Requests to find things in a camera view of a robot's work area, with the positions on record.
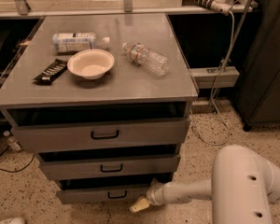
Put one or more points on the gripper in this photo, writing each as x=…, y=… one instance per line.
x=154, y=192

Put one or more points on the white labelled bottle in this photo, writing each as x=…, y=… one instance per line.
x=76, y=42

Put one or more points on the grey bottom drawer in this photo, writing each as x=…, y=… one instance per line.
x=107, y=189

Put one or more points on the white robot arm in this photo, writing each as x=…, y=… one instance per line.
x=241, y=188

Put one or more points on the white shoe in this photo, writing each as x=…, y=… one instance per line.
x=13, y=220

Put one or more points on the black snack bar wrapper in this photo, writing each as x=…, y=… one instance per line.
x=53, y=71

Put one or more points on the clear plastic water bottle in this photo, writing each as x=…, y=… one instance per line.
x=150, y=59

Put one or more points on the grey metal rail box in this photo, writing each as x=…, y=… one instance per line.
x=211, y=77

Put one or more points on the grey top drawer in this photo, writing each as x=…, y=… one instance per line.
x=135, y=133

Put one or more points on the grey drawer cabinet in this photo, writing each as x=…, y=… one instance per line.
x=103, y=102

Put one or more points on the grey middle drawer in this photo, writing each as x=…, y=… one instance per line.
x=136, y=165

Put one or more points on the dark cabinet at right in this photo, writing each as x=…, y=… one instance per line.
x=257, y=91

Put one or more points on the grey drawer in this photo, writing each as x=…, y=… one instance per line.
x=107, y=189
x=136, y=165
x=135, y=133

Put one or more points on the white power strip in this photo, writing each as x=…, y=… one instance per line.
x=220, y=6

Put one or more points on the white paper bowl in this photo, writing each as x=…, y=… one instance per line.
x=90, y=63

